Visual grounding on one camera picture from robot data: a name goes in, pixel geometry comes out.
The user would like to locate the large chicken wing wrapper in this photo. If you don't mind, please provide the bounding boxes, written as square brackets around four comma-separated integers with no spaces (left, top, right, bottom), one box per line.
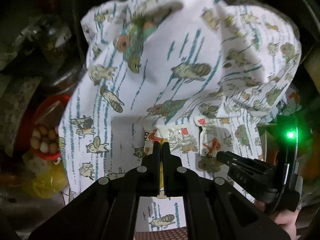
[144,127,199,154]

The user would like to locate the yellow snack packet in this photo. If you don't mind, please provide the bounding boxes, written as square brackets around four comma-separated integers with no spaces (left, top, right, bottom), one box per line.
[159,142,169,198]

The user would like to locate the small chicken wing wrapper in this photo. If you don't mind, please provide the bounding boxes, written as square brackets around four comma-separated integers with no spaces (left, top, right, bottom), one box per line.
[194,115,233,158]

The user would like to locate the person hand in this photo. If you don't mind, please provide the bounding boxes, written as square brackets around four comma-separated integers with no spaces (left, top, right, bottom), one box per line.
[269,209,299,240]

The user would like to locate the pink plastic basket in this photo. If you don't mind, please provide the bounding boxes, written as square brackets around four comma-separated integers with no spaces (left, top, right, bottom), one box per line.
[134,228,188,240]

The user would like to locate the blue white plastic bag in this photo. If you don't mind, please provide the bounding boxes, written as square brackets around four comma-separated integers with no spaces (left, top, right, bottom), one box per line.
[277,84,302,116]

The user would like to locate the yellow plastic bag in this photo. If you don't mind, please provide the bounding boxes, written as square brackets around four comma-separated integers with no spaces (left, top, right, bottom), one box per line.
[32,163,68,199]

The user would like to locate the red bowl of eggs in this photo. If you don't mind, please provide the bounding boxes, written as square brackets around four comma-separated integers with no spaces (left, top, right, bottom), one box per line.
[21,94,71,165]

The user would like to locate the cat print white cloth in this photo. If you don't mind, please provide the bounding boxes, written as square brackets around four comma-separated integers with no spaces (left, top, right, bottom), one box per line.
[57,0,303,233]

